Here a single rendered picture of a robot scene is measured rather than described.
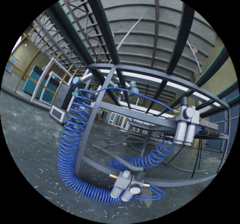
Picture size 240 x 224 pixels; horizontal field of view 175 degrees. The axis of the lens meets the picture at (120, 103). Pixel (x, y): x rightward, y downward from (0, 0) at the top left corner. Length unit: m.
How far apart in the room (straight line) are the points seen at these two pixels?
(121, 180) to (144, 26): 8.42
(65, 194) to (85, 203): 0.11
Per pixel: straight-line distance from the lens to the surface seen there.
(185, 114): 0.33
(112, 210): 0.56
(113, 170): 0.43
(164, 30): 8.29
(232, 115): 6.62
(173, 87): 0.69
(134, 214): 0.59
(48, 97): 4.42
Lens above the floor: 0.48
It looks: 14 degrees up
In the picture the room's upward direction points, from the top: 19 degrees clockwise
